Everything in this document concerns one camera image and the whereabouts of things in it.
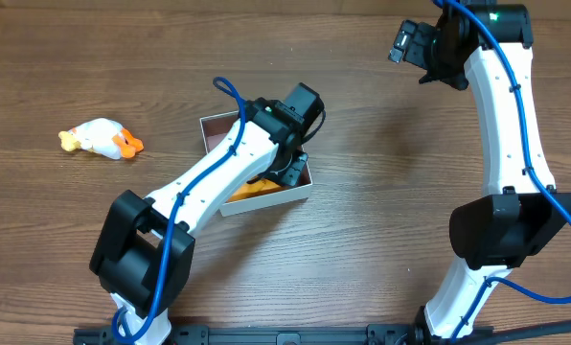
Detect orange dinosaur toy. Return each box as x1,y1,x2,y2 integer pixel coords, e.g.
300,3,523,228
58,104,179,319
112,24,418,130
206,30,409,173
228,179,284,202

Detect white orange plush duck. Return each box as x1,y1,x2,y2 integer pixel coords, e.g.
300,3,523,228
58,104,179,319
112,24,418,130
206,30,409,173
58,118,144,160

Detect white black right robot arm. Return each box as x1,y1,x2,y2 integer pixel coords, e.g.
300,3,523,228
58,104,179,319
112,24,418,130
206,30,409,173
389,1,571,344

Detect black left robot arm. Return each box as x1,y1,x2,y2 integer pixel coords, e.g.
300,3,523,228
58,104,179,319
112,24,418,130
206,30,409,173
89,96,326,344

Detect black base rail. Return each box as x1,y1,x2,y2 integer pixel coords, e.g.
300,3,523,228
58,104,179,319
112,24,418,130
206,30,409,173
72,323,495,345

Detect thick black cable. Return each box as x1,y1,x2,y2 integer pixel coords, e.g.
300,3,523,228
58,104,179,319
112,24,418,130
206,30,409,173
457,316,571,345

